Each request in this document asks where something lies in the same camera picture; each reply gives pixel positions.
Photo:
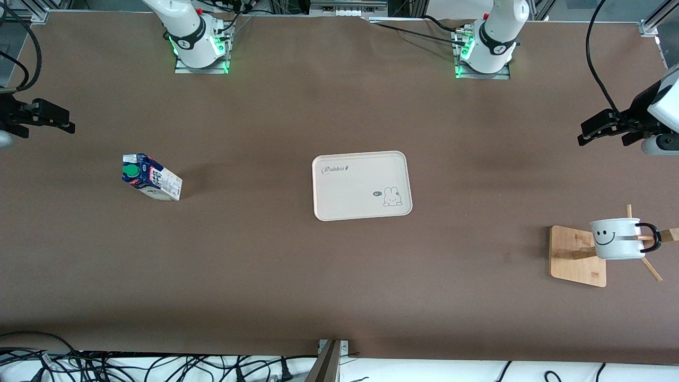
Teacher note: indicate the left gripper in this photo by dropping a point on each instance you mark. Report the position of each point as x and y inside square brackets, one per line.
[638, 107]

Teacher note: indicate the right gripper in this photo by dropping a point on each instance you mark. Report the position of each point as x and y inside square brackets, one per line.
[6, 113]

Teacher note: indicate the white smiley face cup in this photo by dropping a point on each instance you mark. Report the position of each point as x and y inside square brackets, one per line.
[615, 239]

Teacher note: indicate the blue white milk carton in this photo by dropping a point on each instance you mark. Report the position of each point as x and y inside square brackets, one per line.
[154, 180]

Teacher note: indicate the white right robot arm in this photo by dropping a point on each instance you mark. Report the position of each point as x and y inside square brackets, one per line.
[185, 26]

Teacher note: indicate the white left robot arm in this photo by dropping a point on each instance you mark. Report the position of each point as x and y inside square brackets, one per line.
[498, 32]

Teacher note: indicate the cream rabbit print tray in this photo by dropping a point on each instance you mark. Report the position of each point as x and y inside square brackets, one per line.
[360, 185]

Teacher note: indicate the wooden mug tree stand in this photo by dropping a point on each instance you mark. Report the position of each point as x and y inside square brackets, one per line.
[575, 260]

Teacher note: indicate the grey metal box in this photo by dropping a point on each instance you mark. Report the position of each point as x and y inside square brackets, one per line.
[345, 6]

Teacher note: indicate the brown table mat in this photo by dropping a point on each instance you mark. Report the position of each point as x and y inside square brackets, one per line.
[339, 292]

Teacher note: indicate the black power plug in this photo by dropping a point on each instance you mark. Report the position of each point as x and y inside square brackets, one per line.
[286, 374]

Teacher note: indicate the aluminium frame profile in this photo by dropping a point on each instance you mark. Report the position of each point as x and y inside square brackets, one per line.
[650, 26]
[42, 13]

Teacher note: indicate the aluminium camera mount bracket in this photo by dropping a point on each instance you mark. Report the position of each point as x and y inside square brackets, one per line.
[326, 366]

